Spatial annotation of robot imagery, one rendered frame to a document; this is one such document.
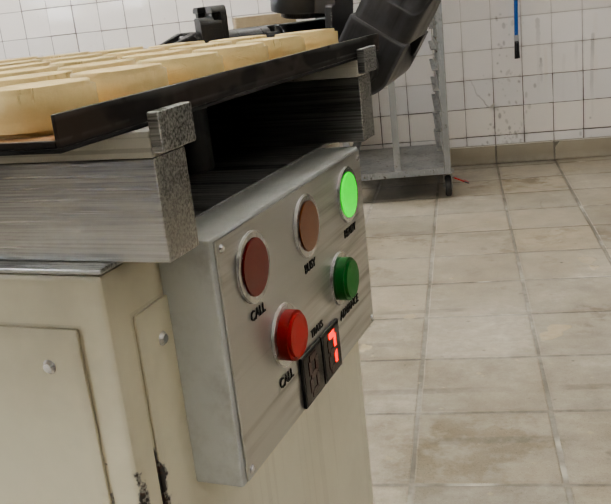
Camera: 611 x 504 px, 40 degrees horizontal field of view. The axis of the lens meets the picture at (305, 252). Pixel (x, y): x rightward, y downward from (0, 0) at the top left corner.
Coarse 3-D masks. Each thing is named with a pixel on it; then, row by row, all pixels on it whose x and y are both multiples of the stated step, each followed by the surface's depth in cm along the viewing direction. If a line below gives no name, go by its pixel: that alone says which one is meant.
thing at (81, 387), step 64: (192, 192) 52; (0, 320) 42; (64, 320) 40; (128, 320) 41; (0, 384) 43; (64, 384) 41; (128, 384) 41; (0, 448) 44; (64, 448) 42; (128, 448) 41; (320, 448) 64
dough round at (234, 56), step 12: (204, 48) 55; (216, 48) 53; (228, 48) 52; (240, 48) 52; (252, 48) 52; (264, 48) 53; (228, 60) 52; (240, 60) 52; (252, 60) 52; (264, 60) 53
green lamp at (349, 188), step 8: (344, 176) 59; (352, 176) 60; (344, 184) 59; (352, 184) 60; (344, 192) 59; (352, 192) 60; (344, 200) 59; (352, 200) 60; (344, 208) 59; (352, 208) 60
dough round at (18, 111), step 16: (48, 80) 39; (64, 80) 38; (80, 80) 37; (0, 96) 36; (16, 96) 35; (32, 96) 35; (48, 96) 35; (64, 96) 36; (80, 96) 36; (96, 96) 38; (0, 112) 36; (16, 112) 35; (32, 112) 35; (48, 112) 35; (0, 128) 36; (16, 128) 36; (32, 128) 35; (48, 128) 36
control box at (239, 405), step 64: (256, 192) 51; (320, 192) 55; (192, 256) 42; (320, 256) 55; (192, 320) 43; (256, 320) 46; (320, 320) 55; (192, 384) 45; (256, 384) 46; (320, 384) 55; (192, 448) 46; (256, 448) 46
